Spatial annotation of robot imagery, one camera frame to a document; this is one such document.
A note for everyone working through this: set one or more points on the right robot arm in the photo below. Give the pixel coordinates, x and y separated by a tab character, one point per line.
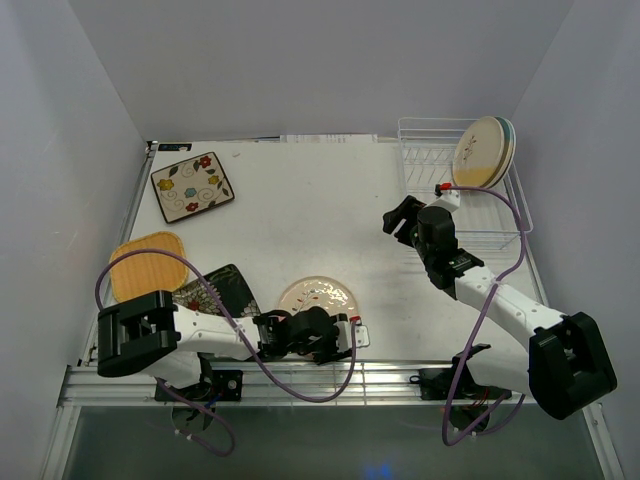
565	365

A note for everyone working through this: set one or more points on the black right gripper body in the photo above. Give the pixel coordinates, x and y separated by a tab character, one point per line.
405	232

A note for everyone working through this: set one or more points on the cream and pink round plate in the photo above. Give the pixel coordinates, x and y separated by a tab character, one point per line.
319	291

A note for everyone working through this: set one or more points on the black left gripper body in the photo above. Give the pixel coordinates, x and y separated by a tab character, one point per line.
326	348

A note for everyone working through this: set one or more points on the white wire dish rack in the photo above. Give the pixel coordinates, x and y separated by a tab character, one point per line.
426	148

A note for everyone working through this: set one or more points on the cream and blue round plate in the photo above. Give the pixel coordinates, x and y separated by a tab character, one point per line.
509	150

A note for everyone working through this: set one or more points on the square floral cream plate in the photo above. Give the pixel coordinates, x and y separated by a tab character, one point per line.
191	187

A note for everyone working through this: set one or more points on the black floral square plate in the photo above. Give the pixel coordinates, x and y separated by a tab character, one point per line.
231	288

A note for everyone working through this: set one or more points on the cream and yellow round plate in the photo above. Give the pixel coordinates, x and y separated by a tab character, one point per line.
479	153

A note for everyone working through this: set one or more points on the aluminium table frame rail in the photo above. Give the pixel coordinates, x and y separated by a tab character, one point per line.
372	384

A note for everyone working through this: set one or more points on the yellow woven square mat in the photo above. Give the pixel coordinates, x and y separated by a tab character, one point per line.
144	273

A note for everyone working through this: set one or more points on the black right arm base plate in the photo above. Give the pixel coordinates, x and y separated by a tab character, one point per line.
434	384

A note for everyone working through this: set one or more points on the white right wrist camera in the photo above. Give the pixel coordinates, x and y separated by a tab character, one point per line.
446	197

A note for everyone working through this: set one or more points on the papers at table back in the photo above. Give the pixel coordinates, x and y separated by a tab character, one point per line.
330	138

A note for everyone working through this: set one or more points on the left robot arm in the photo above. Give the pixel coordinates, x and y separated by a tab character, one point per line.
152	334

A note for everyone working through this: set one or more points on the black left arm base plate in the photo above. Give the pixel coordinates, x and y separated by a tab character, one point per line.
216	385

